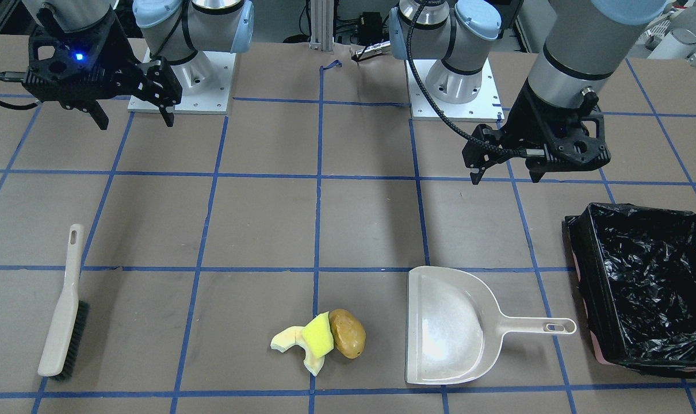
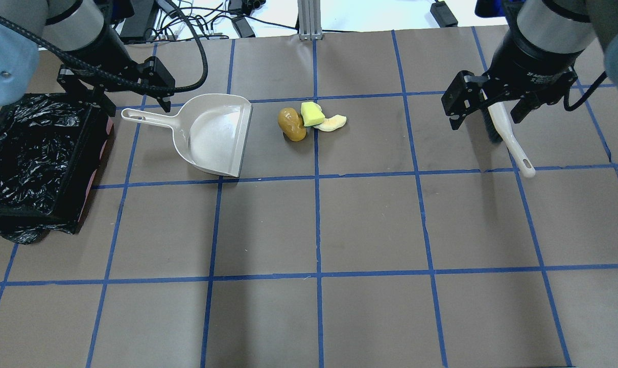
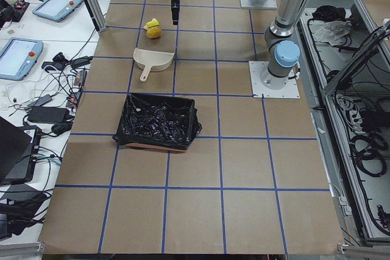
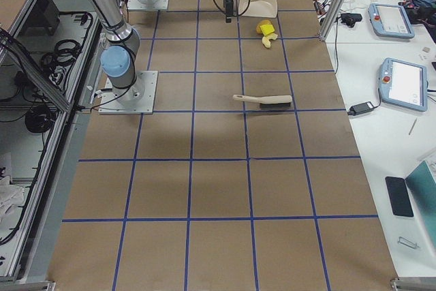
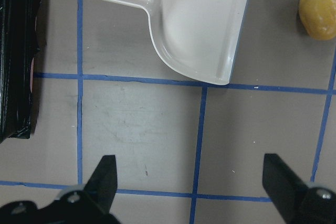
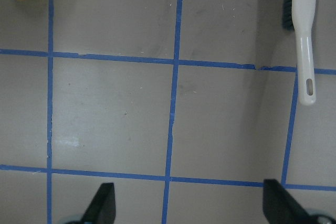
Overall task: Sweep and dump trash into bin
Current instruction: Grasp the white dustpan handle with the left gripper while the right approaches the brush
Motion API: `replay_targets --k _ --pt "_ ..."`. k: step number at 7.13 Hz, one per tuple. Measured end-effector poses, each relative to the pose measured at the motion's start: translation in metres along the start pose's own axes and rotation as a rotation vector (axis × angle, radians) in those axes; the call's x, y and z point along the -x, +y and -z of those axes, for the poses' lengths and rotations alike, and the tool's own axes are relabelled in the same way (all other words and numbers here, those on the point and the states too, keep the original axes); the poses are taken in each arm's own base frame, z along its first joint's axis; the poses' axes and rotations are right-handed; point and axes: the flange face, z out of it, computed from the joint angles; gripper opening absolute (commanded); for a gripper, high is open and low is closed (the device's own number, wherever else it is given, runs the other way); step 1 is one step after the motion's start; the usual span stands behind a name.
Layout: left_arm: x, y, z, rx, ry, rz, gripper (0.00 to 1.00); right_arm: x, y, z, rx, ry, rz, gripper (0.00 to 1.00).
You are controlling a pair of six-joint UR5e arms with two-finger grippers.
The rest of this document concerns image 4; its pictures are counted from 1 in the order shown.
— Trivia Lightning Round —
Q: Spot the black webcam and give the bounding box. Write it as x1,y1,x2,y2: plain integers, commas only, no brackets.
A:
340,13,362,28

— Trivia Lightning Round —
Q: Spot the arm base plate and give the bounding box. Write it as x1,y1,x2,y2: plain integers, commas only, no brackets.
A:
127,0,169,12
98,71,158,114

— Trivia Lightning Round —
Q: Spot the black smartphone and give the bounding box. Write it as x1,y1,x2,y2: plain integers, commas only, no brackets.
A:
385,177,414,217

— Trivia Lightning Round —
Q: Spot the far teach pendant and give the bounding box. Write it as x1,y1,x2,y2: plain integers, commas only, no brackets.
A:
368,3,415,39

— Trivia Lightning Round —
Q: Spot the teach pendant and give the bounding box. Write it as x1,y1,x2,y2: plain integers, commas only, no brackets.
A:
368,3,415,39
378,58,428,112

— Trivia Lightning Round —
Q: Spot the near teach pendant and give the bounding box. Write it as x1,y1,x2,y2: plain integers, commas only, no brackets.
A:
378,58,428,112

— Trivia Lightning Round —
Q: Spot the pale apple slice toy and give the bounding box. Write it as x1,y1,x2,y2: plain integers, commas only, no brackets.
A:
262,33,278,48

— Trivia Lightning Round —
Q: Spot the yellow green sponge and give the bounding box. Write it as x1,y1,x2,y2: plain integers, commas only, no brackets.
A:
259,24,275,36

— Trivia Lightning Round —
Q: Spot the beige hand brush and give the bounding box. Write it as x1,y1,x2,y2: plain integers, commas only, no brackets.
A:
232,95,293,111

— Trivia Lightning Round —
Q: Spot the beige dustpan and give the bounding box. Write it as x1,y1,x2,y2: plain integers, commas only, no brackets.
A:
238,0,278,18

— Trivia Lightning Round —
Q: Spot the black power adapter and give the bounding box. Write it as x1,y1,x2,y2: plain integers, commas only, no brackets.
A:
347,102,376,116

